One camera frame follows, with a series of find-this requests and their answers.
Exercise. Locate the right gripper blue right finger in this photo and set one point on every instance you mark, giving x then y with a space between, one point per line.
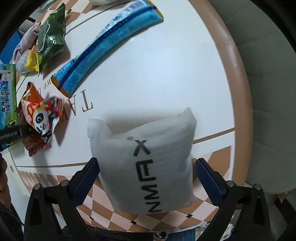
213 183

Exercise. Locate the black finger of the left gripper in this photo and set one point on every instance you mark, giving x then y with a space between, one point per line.
15 133

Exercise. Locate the green blue milk carton box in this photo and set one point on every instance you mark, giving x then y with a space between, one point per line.
8 96

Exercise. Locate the silver yellow sponge pouch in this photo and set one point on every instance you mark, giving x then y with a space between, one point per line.
28 62

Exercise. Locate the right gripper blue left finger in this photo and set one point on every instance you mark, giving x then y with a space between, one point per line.
83 181

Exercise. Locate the green snack bag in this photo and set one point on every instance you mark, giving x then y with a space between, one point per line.
51 37

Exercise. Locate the lilac cloth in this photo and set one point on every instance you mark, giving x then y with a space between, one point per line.
28 40

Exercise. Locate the white NMAX foam pouch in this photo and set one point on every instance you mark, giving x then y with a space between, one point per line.
149 168

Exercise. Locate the long blue snack package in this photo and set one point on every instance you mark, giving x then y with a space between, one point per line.
134 18

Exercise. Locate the panda red snack bag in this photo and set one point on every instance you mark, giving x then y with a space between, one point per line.
42 115

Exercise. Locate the grey upholstered chair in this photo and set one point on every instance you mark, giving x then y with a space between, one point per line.
269 62

